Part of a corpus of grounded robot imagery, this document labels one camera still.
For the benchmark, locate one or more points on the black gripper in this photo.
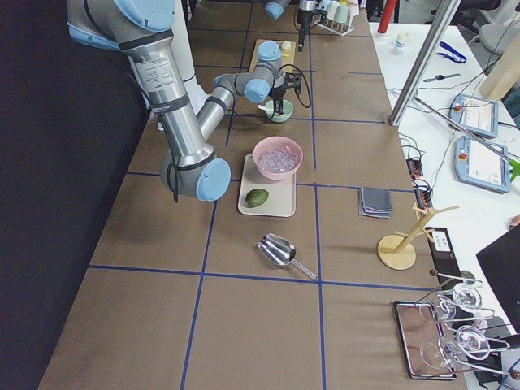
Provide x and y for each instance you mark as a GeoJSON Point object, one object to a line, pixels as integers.
{"type": "Point", "coordinates": [279, 93]}
{"type": "Point", "coordinates": [303, 17]}

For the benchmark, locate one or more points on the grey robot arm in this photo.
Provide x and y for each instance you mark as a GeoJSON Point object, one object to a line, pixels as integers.
{"type": "Point", "coordinates": [276, 8]}
{"type": "Point", "coordinates": [154, 37]}

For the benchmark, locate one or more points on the mint green bowl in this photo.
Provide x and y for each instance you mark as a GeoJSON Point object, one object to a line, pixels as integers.
{"type": "Point", "coordinates": [279, 118]}

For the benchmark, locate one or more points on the pink bowl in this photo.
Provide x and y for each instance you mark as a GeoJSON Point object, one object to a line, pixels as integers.
{"type": "Point", "coordinates": [272, 142]}

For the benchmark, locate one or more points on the clear ice cubes pile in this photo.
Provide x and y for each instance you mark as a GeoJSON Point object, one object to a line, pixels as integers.
{"type": "Point", "coordinates": [278, 160]}

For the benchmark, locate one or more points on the metal ice scoop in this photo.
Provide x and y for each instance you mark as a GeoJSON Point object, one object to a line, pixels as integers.
{"type": "Point", "coordinates": [282, 253]}

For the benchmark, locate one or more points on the bamboo cutting board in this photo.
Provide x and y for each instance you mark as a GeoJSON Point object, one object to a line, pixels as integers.
{"type": "Point", "coordinates": [287, 56]}

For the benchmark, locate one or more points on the cream plastic tray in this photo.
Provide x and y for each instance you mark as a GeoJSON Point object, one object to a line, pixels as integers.
{"type": "Point", "coordinates": [282, 199]}

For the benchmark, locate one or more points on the red cylinder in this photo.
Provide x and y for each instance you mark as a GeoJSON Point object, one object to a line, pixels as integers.
{"type": "Point", "coordinates": [388, 10]}

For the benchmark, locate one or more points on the green lime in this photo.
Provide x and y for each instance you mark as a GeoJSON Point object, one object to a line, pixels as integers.
{"type": "Point", "coordinates": [256, 197]}

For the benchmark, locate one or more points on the paper cup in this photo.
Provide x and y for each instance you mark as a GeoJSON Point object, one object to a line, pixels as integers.
{"type": "Point", "coordinates": [401, 41]}

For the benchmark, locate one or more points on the folded grey cloth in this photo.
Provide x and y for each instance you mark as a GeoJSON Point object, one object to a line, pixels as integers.
{"type": "Point", "coordinates": [375, 202]}

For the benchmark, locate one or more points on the smart watch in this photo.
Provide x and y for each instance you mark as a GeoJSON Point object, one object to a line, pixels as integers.
{"type": "Point", "coordinates": [440, 77]}

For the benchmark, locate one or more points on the black power strip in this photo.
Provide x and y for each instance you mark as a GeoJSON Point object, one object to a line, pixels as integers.
{"type": "Point", "coordinates": [423, 194]}
{"type": "Point", "coordinates": [415, 167]}

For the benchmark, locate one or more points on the wooden stand with pole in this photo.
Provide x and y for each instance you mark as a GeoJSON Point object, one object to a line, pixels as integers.
{"type": "Point", "coordinates": [396, 250]}

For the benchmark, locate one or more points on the far teach pendant tablet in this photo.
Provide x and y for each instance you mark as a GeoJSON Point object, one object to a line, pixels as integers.
{"type": "Point", "coordinates": [476, 114]}

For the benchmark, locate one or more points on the teach pendant tablet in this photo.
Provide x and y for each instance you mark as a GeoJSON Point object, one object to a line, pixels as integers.
{"type": "Point", "coordinates": [476, 114]}
{"type": "Point", "coordinates": [477, 165]}

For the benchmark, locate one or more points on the near teach pendant tablet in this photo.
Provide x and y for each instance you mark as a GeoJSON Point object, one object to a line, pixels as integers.
{"type": "Point", "coordinates": [477, 165]}

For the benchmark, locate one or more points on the black box with label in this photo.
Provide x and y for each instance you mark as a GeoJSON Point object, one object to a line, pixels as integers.
{"type": "Point", "coordinates": [443, 255]}

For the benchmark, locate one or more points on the green white desk stand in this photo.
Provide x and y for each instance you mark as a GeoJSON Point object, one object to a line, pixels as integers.
{"type": "Point", "coordinates": [514, 169]}

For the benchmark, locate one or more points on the black framed tray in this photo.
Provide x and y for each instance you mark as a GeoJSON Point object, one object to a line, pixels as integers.
{"type": "Point", "coordinates": [420, 334]}

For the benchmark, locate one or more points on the glass holder rack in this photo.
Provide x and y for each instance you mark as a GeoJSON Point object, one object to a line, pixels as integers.
{"type": "Point", "coordinates": [458, 309]}

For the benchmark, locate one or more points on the wire cup rack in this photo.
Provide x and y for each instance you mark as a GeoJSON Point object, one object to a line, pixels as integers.
{"type": "Point", "coordinates": [338, 16]}

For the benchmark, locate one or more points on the aluminium frame post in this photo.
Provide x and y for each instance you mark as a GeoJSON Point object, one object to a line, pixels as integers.
{"type": "Point", "coordinates": [445, 12]}

